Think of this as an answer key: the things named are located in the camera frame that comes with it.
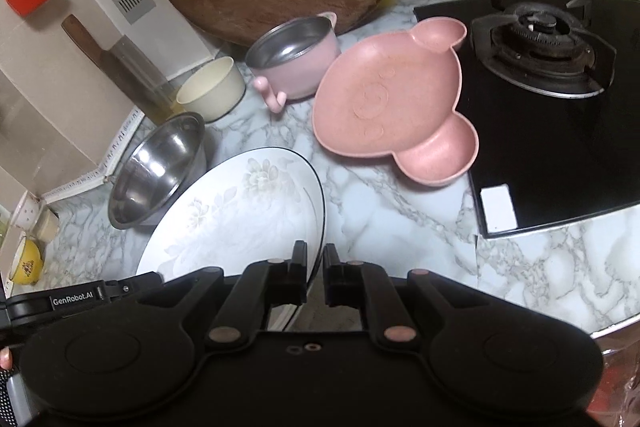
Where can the black gas stove top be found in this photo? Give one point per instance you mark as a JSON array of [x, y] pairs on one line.
[[564, 159]]

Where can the stainless steel bowl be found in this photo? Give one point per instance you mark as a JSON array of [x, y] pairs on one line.
[[167, 162]]

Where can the pink bear-shaped plate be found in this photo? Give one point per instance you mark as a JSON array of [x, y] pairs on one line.
[[395, 95]]

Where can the cleaver with wooden handle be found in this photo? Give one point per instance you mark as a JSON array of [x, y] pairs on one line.
[[128, 68]]

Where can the white floral ceramic plate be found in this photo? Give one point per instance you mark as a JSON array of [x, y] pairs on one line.
[[252, 207]]

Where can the person's left hand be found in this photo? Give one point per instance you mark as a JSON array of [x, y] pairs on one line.
[[6, 361]]

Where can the white sticker on stove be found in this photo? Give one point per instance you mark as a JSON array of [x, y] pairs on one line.
[[498, 209]]

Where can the pink steel-lined handled bowl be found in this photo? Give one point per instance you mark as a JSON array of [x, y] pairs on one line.
[[290, 60]]

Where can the left gas burner grate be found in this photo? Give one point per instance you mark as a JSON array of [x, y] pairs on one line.
[[545, 49]]

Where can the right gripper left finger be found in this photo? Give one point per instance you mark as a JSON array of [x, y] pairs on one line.
[[262, 286]]

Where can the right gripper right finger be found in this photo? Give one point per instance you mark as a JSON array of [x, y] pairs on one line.
[[367, 288]]

